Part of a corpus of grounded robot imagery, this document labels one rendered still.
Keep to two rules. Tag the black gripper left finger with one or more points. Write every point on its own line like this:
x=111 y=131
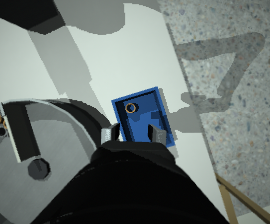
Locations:
x=111 y=133

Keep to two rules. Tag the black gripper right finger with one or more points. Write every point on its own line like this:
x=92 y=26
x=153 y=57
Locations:
x=156 y=135

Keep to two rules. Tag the blue open crate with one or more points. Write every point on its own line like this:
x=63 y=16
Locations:
x=149 y=109

